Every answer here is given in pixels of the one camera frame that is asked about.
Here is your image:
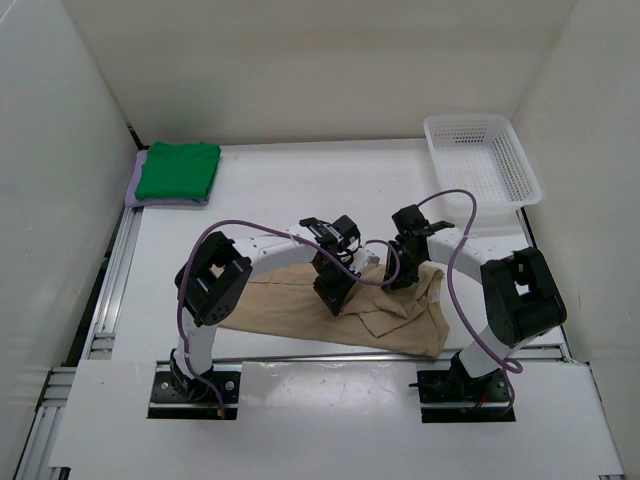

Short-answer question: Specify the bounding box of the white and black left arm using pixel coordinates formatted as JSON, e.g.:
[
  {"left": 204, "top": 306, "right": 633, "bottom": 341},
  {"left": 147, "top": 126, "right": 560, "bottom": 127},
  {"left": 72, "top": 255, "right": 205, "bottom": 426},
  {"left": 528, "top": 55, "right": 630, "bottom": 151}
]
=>
[{"left": 170, "top": 216, "right": 379, "bottom": 402}]

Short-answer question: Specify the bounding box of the aluminium table edge rail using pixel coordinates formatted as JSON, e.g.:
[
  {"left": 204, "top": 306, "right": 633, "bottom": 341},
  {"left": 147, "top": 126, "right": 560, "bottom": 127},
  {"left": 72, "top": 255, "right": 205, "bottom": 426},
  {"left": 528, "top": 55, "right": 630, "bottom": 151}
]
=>
[{"left": 79, "top": 347, "right": 569, "bottom": 366}]

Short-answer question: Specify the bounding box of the aluminium left frame rail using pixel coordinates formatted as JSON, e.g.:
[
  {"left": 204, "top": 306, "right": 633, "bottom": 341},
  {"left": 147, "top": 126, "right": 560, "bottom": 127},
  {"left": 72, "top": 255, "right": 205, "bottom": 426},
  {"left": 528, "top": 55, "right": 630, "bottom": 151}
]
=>
[{"left": 14, "top": 144, "right": 156, "bottom": 480}]

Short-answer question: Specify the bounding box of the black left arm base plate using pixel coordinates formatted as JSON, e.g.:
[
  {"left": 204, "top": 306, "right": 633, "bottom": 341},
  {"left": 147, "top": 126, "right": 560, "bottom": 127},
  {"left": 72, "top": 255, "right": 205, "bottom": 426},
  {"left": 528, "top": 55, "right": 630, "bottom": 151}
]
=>
[{"left": 147, "top": 363, "right": 241, "bottom": 421}]

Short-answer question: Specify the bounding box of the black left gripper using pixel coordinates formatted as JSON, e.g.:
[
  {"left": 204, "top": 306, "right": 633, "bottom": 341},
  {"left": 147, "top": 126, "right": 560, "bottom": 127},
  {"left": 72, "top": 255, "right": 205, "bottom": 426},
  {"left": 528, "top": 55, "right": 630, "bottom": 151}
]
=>
[{"left": 312, "top": 256, "right": 360, "bottom": 316}]

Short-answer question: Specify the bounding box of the beige t shirt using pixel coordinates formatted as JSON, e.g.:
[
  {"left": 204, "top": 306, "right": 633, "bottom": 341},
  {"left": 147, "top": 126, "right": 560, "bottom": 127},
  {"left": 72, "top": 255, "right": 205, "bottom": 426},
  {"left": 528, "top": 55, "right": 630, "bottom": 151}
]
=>
[{"left": 221, "top": 264, "right": 449, "bottom": 357}]

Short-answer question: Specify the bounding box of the green t shirt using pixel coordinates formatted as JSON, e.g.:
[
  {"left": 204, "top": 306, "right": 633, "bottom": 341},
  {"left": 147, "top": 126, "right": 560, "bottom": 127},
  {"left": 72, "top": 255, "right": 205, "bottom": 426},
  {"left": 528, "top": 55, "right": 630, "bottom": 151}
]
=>
[{"left": 134, "top": 142, "right": 221, "bottom": 201}]

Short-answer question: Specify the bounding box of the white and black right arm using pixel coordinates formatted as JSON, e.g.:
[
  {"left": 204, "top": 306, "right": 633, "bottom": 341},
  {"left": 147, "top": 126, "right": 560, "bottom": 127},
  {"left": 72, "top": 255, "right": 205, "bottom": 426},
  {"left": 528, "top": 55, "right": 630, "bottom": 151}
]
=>
[{"left": 385, "top": 205, "right": 567, "bottom": 401}]

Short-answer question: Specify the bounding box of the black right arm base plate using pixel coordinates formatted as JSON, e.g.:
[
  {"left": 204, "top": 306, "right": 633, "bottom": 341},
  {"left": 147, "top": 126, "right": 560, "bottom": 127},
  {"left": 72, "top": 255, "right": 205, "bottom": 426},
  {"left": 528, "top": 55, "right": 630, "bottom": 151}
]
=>
[{"left": 408, "top": 369, "right": 516, "bottom": 424}]

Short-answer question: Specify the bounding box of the purple t shirt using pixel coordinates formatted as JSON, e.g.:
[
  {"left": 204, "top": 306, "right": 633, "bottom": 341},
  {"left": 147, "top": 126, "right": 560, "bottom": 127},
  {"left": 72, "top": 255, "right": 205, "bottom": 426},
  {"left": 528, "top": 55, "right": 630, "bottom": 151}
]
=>
[{"left": 124, "top": 150, "right": 209, "bottom": 208}]

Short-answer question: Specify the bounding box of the white plastic basket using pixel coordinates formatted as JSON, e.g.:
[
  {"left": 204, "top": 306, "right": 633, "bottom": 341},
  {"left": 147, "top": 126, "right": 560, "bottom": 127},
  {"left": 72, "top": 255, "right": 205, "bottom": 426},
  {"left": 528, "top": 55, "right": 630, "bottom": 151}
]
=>
[{"left": 423, "top": 114, "right": 542, "bottom": 228}]

